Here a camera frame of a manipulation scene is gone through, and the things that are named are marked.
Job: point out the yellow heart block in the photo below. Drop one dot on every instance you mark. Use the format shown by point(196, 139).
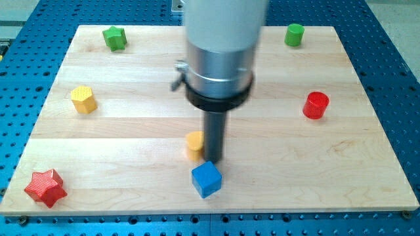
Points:
point(195, 145)

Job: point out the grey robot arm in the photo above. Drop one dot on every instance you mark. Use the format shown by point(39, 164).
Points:
point(221, 39)

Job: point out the yellow hexagon block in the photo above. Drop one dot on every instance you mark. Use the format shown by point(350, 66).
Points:
point(83, 99)

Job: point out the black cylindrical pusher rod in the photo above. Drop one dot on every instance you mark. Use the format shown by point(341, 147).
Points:
point(214, 129)

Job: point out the blue cube block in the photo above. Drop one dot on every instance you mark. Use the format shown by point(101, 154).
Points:
point(206, 179)

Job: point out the light wooden board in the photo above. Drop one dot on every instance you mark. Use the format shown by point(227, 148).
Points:
point(129, 156)

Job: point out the red cylinder block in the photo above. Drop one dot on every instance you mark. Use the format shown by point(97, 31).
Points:
point(315, 105)

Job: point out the green cylinder block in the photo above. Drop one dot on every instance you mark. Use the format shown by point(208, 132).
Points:
point(294, 35)

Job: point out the green star block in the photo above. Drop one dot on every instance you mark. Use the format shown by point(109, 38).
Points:
point(115, 38)

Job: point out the red star block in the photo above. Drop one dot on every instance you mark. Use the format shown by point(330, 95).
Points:
point(46, 187)

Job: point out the blue perforated metal base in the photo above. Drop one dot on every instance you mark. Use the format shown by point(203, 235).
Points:
point(35, 56)

